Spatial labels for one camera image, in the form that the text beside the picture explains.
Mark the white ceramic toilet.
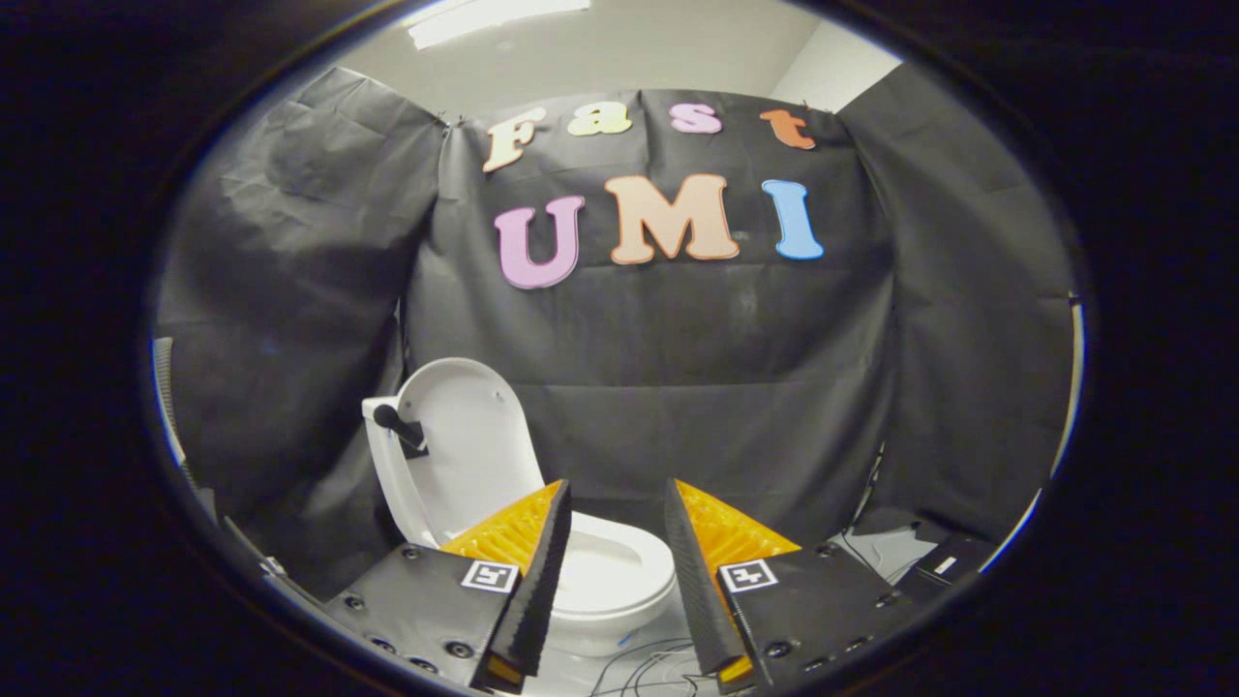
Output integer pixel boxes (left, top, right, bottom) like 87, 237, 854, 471
361, 392, 679, 659

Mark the tangle of thin cables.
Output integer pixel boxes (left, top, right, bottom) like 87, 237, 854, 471
590, 637, 722, 697

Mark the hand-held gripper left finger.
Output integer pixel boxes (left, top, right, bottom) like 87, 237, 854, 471
324, 479, 574, 693

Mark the white toilet lid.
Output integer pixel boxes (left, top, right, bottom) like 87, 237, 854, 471
374, 357, 546, 548

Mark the grey ribbed hose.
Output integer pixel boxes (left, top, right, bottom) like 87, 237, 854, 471
152, 337, 199, 485

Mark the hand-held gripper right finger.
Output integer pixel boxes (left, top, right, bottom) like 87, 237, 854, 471
663, 477, 916, 693

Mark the black floor box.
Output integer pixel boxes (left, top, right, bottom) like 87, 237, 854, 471
895, 530, 998, 593

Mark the black backdrop cloth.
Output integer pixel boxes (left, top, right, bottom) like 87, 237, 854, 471
155, 63, 1077, 582

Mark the black hanging cable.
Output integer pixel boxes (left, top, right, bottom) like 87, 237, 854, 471
840, 445, 887, 543

